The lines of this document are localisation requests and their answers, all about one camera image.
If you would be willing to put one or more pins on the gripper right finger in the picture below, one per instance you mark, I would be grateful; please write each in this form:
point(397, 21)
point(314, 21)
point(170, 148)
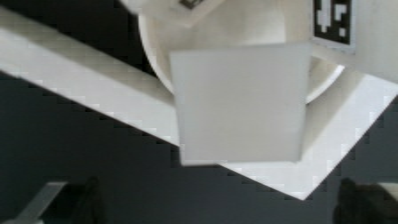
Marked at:
point(367, 203)

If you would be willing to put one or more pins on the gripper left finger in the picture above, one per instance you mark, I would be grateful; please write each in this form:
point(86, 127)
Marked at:
point(67, 204)

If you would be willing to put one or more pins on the white stool leg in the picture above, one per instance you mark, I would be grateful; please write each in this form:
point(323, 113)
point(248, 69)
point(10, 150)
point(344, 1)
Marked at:
point(355, 35)
point(175, 11)
point(241, 90)

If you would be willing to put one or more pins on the white U-shaped fence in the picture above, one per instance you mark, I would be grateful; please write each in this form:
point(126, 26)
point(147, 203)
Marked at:
point(65, 66)

